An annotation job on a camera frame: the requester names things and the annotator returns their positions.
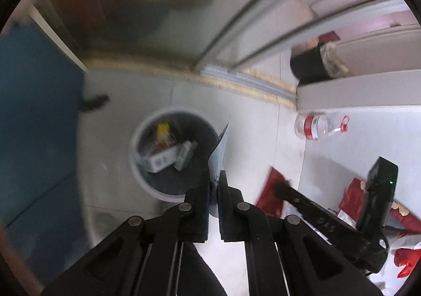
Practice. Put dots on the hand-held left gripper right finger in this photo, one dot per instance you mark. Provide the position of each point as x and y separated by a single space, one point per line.
230 214

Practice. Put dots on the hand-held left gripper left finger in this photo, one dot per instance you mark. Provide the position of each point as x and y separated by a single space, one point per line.
197 214

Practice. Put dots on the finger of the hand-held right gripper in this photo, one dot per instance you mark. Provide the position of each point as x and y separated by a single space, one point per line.
315 214

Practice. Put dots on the grey round waste bin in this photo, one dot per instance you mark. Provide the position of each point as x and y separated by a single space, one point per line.
194 181

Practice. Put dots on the pale blue paper packet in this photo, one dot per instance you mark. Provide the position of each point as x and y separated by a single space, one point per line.
218 156

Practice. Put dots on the trash inside bin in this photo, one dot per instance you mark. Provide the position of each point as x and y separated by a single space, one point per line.
159 159

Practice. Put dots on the red foil packet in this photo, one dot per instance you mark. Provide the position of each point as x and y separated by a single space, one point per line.
352 197

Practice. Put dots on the red and white wrapper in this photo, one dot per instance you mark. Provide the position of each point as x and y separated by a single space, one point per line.
403 217

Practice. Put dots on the white small carton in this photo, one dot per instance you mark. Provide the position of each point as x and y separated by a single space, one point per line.
186 153

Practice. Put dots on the red crumpled wrapper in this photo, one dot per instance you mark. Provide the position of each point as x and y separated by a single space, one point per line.
408 260

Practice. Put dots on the clear bottle with red label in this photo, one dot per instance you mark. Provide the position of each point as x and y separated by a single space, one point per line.
312 126

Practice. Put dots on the yellow snack packet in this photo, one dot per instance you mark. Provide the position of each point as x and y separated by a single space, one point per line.
162 133

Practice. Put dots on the white cabinet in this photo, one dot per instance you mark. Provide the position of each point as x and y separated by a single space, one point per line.
361 89

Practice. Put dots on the beige cloth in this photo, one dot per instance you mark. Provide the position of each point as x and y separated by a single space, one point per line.
334 57

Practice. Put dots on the black bucket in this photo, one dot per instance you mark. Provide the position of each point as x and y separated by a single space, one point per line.
309 64

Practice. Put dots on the black door stop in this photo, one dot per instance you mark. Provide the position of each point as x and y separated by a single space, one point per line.
95 102

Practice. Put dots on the blue door panel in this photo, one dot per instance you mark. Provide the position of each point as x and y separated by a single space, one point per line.
36 125

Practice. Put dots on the grey sliding door frame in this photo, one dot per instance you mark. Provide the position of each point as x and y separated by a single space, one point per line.
250 23

